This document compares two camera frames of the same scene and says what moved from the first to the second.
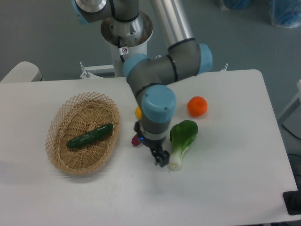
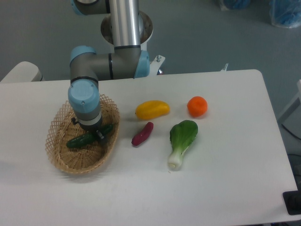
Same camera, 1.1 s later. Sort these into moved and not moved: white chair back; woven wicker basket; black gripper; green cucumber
Moved: black gripper
Not moved: white chair back; green cucumber; woven wicker basket
